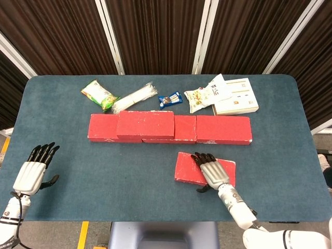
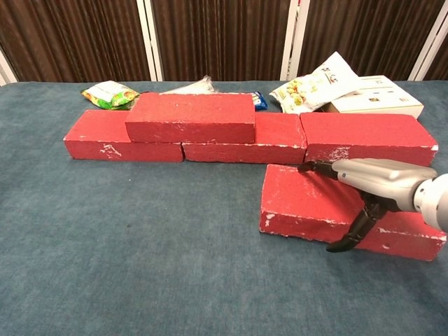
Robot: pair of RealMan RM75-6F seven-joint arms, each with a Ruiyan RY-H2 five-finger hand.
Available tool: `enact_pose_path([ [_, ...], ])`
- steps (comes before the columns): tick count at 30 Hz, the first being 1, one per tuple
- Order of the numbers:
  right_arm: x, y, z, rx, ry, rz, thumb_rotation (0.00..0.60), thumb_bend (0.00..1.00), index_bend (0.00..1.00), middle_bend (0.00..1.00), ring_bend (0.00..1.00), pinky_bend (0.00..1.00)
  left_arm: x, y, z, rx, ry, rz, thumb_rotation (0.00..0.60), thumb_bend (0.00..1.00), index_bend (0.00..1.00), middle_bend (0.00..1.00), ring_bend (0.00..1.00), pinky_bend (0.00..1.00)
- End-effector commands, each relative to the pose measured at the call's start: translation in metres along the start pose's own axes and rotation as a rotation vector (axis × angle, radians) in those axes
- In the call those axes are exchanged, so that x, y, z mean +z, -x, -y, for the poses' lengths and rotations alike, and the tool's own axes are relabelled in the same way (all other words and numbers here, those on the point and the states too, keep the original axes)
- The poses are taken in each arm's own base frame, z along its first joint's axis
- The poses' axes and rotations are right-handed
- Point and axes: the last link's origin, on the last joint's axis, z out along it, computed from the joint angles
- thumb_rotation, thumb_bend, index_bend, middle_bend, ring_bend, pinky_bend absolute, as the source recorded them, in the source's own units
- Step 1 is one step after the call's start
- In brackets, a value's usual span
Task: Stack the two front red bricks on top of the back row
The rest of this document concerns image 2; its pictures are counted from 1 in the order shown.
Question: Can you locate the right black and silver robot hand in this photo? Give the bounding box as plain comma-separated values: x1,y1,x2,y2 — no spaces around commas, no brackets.
297,157,438,253

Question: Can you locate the red brick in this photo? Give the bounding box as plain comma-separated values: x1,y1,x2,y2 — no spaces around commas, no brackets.
258,163,448,263
125,92,256,144
300,112,439,168
181,112,308,165
62,109,186,163

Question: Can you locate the white flat cardboard box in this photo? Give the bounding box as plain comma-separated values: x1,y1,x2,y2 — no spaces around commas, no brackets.
323,75,425,120

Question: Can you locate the white pouch with red print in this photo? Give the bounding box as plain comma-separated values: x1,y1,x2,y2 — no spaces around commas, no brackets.
307,51,363,102

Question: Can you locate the white snack bag yellow print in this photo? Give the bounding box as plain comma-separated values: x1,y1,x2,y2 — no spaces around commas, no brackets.
269,76,337,115

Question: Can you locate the blue cookie snack pack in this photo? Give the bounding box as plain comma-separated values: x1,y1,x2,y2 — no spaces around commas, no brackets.
250,90,269,113

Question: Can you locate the clear bag of white sticks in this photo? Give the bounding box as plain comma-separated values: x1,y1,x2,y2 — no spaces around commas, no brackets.
162,75,214,95

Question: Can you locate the green and white snack bag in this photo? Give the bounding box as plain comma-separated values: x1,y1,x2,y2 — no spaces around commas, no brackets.
80,80,141,111

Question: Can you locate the brown screen panel white frame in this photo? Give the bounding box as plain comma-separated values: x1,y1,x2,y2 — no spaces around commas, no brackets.
0,0,165,83
0,45,18,87
136,0,311,82
279,0,448,82
407,20,448,82

